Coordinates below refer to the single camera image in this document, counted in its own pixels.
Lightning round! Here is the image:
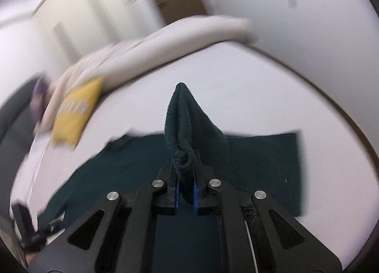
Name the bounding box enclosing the beige rolled duvet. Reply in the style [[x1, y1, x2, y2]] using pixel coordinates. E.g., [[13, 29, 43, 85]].
[[35, 15, 254, 134]]

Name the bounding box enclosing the white wardrobe with handles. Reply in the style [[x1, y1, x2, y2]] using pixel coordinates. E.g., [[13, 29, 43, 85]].
[[32, 0, 165, 72]]

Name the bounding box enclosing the dark grey bed headboard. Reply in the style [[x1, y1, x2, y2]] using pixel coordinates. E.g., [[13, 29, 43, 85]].
[[0, 78, 45, 203]]

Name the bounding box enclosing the white bed sheet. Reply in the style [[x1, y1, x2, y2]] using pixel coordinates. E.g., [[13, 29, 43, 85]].
[[10, 42, 378, 268]]

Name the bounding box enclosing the yellow patterned cushion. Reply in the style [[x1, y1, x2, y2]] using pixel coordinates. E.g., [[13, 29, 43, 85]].
[[51, 77, 103, 146]]

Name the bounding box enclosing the dark green sweater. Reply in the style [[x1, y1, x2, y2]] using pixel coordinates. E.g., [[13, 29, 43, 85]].
[[36, 82, 304, 273]]

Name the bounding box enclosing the purple patterned cushion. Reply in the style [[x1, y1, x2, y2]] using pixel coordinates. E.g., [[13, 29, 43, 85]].
[[30, 77, 50, 122]]

